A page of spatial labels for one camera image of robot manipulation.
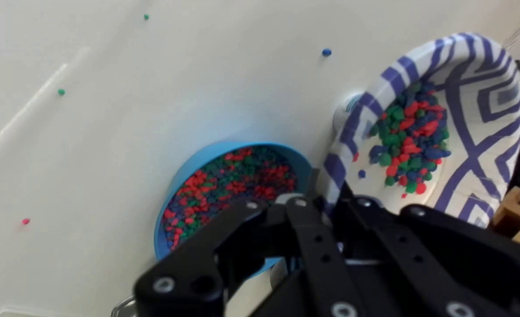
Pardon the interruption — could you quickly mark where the white blue patterned paper plate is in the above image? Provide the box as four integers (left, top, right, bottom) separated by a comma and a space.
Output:
316, 32, 520, 227

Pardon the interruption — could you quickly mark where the blue bowl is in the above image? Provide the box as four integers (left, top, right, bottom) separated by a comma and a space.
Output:
154, 141, 312, 261

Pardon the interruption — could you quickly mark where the colorful candy pile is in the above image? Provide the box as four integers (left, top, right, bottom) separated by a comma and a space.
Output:
367, 83, 452, 196

